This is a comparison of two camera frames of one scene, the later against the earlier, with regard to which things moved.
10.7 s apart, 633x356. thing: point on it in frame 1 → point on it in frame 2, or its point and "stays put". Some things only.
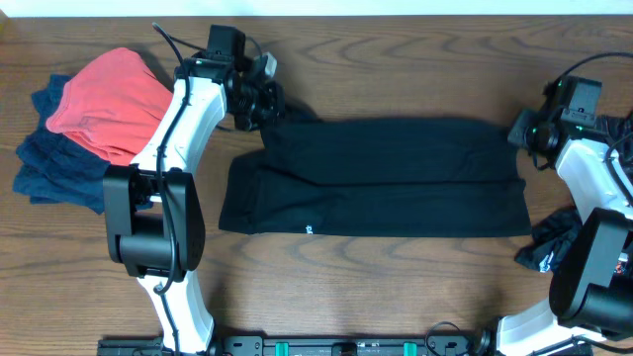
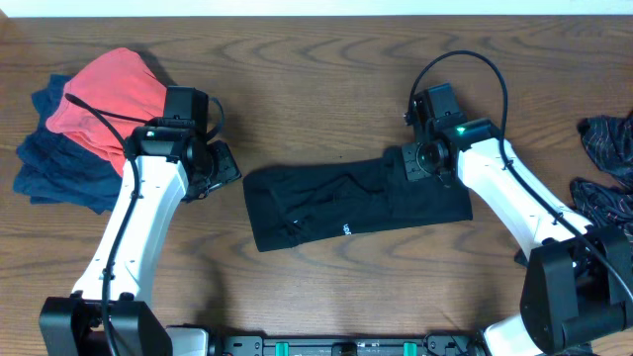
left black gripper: (270, 104) → (224, 163)
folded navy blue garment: (55, 168) stays put
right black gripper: (517, 132) → (412, 170)
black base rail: (336, 346) stays put
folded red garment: (113, 105) stays put
